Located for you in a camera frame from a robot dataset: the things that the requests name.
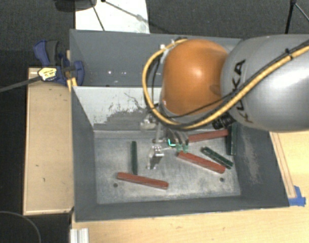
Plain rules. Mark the dark green flat block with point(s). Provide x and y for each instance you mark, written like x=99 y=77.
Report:
x=232 y=140
x=217 y=158
x=134 y=158

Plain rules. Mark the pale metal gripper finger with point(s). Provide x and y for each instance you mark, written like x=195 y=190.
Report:
x=154 y=158
x=146 y=124

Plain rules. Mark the grey metal bin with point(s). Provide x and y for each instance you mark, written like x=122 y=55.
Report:
x=113 y=59

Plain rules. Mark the red-brown flat block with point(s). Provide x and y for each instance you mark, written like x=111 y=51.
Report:
x=208 y=135
x=201 y=162
x=142 y=180

